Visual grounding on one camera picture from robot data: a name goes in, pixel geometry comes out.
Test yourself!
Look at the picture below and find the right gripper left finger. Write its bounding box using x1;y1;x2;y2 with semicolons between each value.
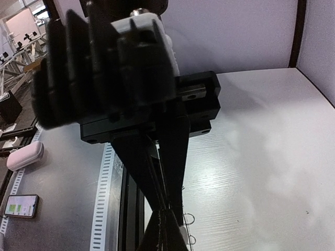
137;210;162;251

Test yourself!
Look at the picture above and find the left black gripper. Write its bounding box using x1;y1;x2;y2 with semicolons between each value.
80;71;221;226

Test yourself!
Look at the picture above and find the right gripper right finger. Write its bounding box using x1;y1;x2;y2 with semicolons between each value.
161;209;187;251

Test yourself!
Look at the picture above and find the metal ring disc with keyrings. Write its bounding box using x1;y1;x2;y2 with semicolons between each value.
182;199;197;250

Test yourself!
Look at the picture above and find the smartphone with lit screen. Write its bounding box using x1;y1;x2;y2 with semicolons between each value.
4;195;40;219

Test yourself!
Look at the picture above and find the pink oval case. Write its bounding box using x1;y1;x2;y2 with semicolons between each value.
6;141;44;172

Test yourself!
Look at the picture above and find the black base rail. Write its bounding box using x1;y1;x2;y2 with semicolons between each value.
118;168;144;251

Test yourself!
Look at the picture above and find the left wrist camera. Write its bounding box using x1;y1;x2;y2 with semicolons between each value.
31;5;179;129

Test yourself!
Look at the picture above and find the left black frame post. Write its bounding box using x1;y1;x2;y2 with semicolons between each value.
288;0;307;68

